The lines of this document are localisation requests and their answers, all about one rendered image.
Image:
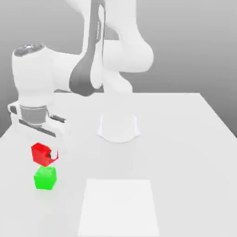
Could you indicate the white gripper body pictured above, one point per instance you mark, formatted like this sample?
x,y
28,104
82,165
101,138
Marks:
x,y
39,132

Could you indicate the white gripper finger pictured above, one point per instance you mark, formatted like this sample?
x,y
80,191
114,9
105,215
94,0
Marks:
x,y
54,154

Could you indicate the small red cube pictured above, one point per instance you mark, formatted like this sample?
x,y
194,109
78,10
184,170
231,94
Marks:
x,y
39,154

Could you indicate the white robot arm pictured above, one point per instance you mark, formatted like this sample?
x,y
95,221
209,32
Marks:
x,y
114,48

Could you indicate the small green cube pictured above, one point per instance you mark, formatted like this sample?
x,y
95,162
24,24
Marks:
x,y
45,178

